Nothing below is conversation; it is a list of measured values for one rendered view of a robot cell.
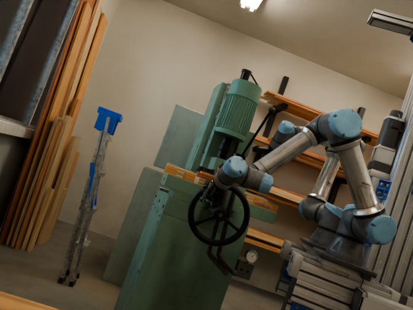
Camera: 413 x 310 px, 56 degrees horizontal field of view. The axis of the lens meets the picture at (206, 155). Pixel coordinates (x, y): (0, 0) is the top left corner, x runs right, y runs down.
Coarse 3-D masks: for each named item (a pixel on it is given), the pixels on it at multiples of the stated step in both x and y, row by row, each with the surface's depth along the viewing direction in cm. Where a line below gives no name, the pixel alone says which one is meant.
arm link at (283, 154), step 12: (312, 120) 160; (300, 132) 158; (312, 132) 155; (288, 144) 155; (300, 144) 155; (312, 144) 157; (264, 156) 156; (276, 156) 153; (288, 156) 154; (264, 168) 152; (276, 168) 154
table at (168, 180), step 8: (168, 176) 187; (168, 184) 187; (176, 184) 188; (184, 184) 189; (192, 184) 189; (184, 192) 189; (192, 192) 189; (232, 208) 184; (240, 208) 184; (256, 208) 196; (256, 216) 196; (264, 216) 197; (272, 216) 198
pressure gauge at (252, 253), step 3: (249, 249) 191; (252, 249) 192; (246, 252) 189; (249, 252) 189; (252, 252) 189; (255, 252) 189; (246, 255) 188; (249, 255) 189; (252, 255) 189; (255, 255) 189; (246, 258) 188; (249, 258) 189; (252, 258) 189; (255, 258) 189; (246, 261) 191; (249, 261) 189; (252, 261) 189; (255, 261) 189; (246, 264) 191
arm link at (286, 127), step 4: (280, 124) 197; (284, 124) 195; (288, 124) 196; (292, 124) 198; (280, 128) 196; (284, 128) 195; (288, 128) 194; (292, 128) 195; (276, 132) 199; (280, 132) 197; (284, 132) 196; (288, 132) 195; (292, 132) 198; (276, 136) 199; (280, 136) 197; (284, 136) 196; (288, 136) 197; (292, 136) 199; (276, 140) 199; (280, 140) 198; (284, 140) 198; (280, 144) 199
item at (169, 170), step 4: (168, 168) 202; (172, 168) 203; (168, 172) 202; (172, 172) 203; (176, 172) 203; (188, 176) 205; (192, 176) 205; (188, 180) 205; (192, 180) 205; (256, 200) 212; (260, 200) 213; (272, 204) 214; (276, 208) 215; (276, 212) 215
